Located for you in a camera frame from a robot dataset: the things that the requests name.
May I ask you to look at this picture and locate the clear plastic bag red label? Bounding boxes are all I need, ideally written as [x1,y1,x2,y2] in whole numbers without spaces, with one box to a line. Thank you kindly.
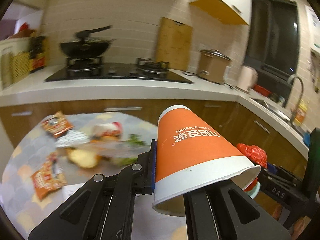
[92,141,151,158]

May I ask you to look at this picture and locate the orange soymilk paper cup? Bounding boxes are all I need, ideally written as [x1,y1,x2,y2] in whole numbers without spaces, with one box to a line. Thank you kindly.
[152,105,261,217]

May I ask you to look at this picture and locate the red white paper cup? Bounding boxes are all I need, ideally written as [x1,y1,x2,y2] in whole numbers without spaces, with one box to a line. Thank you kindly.
[92,122,123,140]

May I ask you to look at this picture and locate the orange panda snack packet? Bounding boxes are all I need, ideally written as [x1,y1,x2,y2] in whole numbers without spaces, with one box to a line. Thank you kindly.
[41,111,74,139]

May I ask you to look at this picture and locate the light blue trash basket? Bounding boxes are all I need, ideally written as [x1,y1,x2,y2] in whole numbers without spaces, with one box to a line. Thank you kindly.
[244,178,260,199]

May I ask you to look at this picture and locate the green leafy vegetable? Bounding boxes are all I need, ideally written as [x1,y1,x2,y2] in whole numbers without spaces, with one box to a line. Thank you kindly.
[110,134,148,167]

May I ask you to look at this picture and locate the chrome sink faucet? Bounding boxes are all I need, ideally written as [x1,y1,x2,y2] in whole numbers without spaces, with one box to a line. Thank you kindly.
[283,74,305,126]

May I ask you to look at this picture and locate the wooden base cabinets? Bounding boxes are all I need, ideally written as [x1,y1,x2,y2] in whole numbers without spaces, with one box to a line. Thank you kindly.
[1,99,307,177]

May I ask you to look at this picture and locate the black gas stove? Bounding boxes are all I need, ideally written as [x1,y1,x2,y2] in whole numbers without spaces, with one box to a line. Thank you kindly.
[45,56,192,84]

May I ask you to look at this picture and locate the brown slow cooker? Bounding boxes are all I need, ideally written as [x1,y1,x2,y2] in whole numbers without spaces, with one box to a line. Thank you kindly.
[197,49,232,84]

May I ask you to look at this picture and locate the dark window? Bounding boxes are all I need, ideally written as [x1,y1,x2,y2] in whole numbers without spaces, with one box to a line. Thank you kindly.
[244,0,300,100]

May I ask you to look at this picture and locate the yellow slotted basket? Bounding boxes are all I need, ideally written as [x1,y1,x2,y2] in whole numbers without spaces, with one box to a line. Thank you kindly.
[12,52,30,83]

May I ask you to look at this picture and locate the wooden cutting board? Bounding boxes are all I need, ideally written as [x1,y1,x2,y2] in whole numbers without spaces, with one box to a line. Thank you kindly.
[155,17,193,71]

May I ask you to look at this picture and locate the soy sauce bottle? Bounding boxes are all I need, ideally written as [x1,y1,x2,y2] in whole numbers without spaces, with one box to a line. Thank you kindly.
[29,36,46,73]

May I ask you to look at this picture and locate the black wok with handle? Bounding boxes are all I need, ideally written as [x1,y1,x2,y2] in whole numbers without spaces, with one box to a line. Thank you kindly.
[60,25,113,59]

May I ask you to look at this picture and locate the yellow wall cabinet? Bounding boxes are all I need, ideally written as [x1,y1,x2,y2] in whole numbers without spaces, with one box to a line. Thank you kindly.
[189,0,252,25]

